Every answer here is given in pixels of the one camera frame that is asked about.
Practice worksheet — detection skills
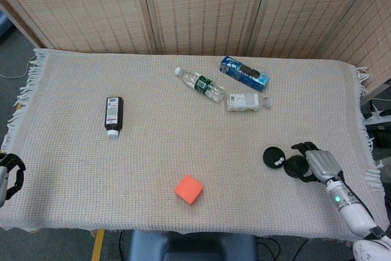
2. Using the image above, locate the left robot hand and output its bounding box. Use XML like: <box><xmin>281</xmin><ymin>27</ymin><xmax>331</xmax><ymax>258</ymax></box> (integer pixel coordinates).
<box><xmin>0</xmin><ymin>153</ymin><xmax>26</xmax><ymax>208</ymax></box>

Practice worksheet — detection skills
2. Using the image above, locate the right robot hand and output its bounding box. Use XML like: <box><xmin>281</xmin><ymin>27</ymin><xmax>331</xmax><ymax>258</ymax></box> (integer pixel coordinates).
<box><xmin>290</xmin><ymin>141</ymin><xmax>343</xmax><ymax>184</ymax></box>

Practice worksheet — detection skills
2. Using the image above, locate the black round puck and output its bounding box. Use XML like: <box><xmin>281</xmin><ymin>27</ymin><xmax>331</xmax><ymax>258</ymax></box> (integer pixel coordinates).
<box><xmin>263</xmin><ymin>147</ymin><xmax>287</xmax><ymax>171</ymax></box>

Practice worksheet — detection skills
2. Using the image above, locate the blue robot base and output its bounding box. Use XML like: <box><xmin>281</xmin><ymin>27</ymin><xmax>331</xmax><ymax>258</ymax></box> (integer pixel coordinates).
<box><xmin>127</xmin><ymin>229</ymin><xmax>258</xmax><ymax>261</ymax></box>

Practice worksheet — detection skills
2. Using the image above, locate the black box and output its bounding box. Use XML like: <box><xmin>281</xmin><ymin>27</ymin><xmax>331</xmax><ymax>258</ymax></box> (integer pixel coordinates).
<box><xmin>368</xmin><ymin>125</ymin><xmax>391</xmax><ymax>149</ymax></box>

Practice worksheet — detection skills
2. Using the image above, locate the clear bottle white label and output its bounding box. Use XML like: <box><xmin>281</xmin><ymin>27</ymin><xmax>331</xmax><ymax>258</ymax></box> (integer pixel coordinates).
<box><xmin>225</xmin><ymin>92</ymin><xmax>272</xmax><ymax>112</ymax></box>

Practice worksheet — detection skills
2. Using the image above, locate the yellow floor tape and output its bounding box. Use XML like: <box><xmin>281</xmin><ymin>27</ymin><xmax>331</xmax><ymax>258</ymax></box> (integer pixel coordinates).
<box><xmin>90</xmin><ymin>229</ymin><xmax>106</xmax><ymax>261</ymax></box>

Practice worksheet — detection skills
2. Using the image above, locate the dark brown bottle white cap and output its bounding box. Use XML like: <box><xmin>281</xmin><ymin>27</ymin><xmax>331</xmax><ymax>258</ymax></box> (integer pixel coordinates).
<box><xmin>104</xmin><ymin>96</ymin><xmax>124</xmax><ymax>139</ymax></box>

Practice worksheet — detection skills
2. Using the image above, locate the blue cookie box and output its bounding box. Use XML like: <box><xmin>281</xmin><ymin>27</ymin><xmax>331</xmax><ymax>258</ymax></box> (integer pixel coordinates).
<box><xmin>219</xmin><ymin>56</ymin><xmax>271</xmax><ymax>93</ymax></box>

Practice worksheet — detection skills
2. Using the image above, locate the woven folding screen panel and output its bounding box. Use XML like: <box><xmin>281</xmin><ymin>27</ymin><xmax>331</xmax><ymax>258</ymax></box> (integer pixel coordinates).
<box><xmin>246</xmin><ymin>0</ymin><xmax>384</xmax><ymax>59</ymax></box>
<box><xmin>320</xmin><ymin>0</ymin><xmax>391</xmax><ymax>97</ymax></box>
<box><xmin>137</xmin><ymin>0</ymin><xmax>271</xmax><ymax>56</ymax></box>
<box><xmin>0</xmin><ymin>0</ymin><xmax>153</xmax><ymax>55</ymax></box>

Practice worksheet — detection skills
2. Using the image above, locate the orange cube block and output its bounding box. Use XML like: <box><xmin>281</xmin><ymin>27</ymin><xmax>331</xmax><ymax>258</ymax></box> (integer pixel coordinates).
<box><xmin>174</xmin><ymin>174</ymin><xmax>205</xmax><ymax>205</ymax></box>

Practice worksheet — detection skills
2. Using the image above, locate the beige fringed tablecloth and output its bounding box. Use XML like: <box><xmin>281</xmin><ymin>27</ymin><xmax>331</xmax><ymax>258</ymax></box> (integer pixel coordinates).
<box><xmin>0</xmin><ymin>47</ymin><xmax>386</xmax><ymax>241</ymax></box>

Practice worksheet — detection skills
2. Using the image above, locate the clear water bottle green label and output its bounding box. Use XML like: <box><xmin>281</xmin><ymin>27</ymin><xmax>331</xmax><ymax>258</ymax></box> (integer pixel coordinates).
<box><xmin>174</xmin><ymin>67</ymin><xmax>226</xmax><ymax>103</ymax></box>

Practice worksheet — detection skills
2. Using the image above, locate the blue object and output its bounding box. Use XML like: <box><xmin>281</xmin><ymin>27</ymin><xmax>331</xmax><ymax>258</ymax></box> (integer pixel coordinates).
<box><xmin>0</xmin><ymin>12</ymin><xmax>14</xmax><ymax>40</ymax></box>

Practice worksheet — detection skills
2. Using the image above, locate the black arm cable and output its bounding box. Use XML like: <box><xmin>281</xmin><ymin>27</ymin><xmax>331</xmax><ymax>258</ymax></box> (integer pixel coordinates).
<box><xmin>337</xmin><ymin>171</ymin><xmax>378</xmax><ymax>230</ymax></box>

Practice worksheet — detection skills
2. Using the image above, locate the black floor cable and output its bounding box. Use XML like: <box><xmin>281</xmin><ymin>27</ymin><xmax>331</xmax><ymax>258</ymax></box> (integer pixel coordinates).
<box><xmin>255</xmin><ymin>238</ymin><xmax>310</xmax><ymax>261</ymax></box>

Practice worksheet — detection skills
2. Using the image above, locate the white floor cable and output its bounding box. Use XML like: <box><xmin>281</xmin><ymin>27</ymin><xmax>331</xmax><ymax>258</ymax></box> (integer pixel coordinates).
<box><xmin>0</xmin><ymin>58</ymin><xmax>39</xmax><ymax>79</ymax></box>

